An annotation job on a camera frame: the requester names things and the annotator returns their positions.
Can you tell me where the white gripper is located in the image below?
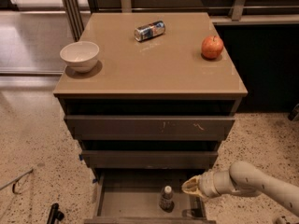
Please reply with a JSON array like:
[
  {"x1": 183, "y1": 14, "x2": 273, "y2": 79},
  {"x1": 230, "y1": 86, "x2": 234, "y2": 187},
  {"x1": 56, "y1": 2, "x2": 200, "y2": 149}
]
[{"x1": 181, "y1": 172, "x2": 216, "y2": 198}]

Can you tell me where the clear plastic bottle white cap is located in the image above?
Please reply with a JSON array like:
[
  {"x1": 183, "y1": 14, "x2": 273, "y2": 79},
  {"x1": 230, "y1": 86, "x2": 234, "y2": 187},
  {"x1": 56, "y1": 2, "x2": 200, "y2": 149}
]
[{"x1": 159, "y1": 185, "x2": 175, "y2": 212}]

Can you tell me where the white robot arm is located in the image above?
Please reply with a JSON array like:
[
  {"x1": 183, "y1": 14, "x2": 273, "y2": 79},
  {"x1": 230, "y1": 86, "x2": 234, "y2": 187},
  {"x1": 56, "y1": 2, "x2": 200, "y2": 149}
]
[{"x1": 181, "y1": 161, "x2": 299, "y2": 216}]

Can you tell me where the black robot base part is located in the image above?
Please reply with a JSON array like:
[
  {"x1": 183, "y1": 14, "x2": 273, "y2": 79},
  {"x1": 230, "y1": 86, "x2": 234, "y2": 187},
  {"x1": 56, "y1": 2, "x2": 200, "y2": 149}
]
[{"x1": 47, "y1": 203, "x2": 64, "y2": 224}]

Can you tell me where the open bottom grey drawer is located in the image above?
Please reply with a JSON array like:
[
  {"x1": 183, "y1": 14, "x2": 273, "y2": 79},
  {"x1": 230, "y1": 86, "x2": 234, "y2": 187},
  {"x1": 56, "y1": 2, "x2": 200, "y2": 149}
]
[{"x1": 84, "y1": 169, "x2": 216, "y2": 224}]

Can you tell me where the brown drawer cabinet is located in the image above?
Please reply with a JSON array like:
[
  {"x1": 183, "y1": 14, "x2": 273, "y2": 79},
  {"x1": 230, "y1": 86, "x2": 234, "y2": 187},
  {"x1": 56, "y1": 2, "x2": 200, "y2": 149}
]
[{"x1": 52, "y1": 11, "x2": 249, "y2": 224}]

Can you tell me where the middle grey drawer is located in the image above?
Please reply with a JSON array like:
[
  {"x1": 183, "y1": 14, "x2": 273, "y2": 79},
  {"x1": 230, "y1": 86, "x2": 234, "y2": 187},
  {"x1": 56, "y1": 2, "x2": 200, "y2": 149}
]
[{"x1": 82, "y1": 150, "x2": 218, "y2": 169}]

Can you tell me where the top grey drawer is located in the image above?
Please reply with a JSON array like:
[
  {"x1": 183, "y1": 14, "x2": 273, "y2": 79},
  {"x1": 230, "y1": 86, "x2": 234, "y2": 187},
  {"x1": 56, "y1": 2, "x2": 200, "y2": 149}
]
[{"x1": 64, "y1": 115, "x2": 235, "y2": 141}]

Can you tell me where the dark object at right edge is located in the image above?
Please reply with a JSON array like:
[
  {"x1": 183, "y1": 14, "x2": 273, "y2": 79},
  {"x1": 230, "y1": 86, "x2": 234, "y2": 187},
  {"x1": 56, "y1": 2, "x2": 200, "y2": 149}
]
[{"x1": 288, "y1": 104, "x2": 299, "y2": 121}]

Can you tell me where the red apple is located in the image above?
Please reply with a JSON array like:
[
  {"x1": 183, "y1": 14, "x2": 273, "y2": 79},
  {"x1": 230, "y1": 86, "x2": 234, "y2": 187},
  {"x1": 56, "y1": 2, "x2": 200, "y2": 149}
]
[{"x1": 201, "y1": 35, "x2": 224, "y2": 59}]

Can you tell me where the silver blue soda can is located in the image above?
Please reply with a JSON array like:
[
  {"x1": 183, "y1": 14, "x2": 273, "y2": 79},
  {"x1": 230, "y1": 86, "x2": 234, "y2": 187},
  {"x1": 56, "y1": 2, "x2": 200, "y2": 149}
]
[{"x1": 134, "y1": 21, "x2": 165, "y2": 42}]

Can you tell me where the thin metal rod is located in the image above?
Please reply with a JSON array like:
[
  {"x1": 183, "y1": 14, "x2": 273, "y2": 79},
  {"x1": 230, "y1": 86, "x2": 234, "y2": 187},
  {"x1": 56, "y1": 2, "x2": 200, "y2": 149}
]
[{"x1": 0, "y1": 168, "x2": 34, "y2": 194}]

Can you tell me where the white ceramic bowl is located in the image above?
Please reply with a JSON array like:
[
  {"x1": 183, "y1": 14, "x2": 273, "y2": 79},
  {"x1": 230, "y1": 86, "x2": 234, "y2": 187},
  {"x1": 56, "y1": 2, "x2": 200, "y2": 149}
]
[{"x1": 60, "y1": 41, "x2": 99, "y2": 73}]

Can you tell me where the metal railing frame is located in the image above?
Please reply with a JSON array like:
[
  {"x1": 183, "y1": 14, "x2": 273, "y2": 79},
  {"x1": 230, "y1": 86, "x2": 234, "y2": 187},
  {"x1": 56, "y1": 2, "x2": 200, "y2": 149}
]
[{"x1": 62, "y1": 0, "x2": 299, "y2": 39}]

